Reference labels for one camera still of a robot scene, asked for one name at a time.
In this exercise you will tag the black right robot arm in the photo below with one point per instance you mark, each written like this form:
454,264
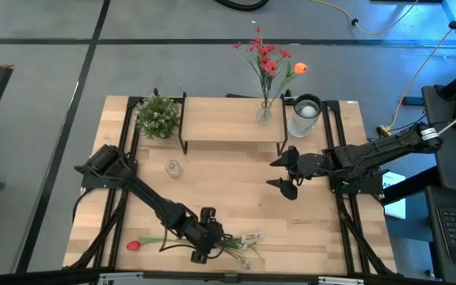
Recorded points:
390,148

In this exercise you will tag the clear glass jar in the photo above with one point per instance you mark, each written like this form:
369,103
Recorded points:
303,122

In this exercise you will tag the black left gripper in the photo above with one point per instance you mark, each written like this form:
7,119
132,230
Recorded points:
206,235

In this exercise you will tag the white box with blue print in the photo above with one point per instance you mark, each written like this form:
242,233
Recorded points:
396,206

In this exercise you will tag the green potted plant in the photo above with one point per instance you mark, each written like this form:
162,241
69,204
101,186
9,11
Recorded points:
156,116

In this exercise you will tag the red artificial blossom spray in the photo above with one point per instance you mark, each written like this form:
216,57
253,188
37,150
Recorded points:
268,65

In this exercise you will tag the black table crossbar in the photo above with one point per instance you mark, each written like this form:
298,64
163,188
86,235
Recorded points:
34,277

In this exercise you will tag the white ball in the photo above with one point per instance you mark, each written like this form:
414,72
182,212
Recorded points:
308,111

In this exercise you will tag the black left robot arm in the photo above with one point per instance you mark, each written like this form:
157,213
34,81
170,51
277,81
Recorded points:
153,200

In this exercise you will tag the red artificial tulip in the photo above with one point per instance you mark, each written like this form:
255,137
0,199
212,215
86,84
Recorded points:
133,245

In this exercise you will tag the orange artificial tulip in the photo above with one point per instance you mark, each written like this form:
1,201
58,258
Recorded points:
300,68

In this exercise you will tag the black side desk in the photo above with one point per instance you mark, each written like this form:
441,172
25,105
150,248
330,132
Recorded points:
449,170

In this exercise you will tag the white artificial flower spray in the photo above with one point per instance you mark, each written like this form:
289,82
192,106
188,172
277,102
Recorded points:
248,239

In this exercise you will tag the wooden shelf with black frame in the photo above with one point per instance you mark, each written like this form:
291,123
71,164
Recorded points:
228,118

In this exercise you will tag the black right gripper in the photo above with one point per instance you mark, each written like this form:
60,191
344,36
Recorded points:
311,164

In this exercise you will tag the clear glass vase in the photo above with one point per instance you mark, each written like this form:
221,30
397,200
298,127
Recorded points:
173,169
264,115

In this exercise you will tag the black aluminium mounting frame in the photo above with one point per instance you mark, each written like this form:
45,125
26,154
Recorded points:
333,107
133,102

